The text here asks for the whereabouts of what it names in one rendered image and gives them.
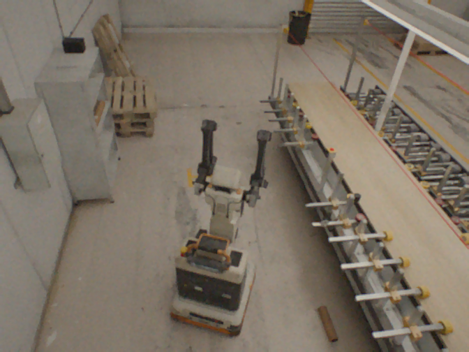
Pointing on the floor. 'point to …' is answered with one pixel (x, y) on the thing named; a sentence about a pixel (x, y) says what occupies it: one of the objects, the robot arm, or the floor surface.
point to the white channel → (458, 25)
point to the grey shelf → (81, 122)
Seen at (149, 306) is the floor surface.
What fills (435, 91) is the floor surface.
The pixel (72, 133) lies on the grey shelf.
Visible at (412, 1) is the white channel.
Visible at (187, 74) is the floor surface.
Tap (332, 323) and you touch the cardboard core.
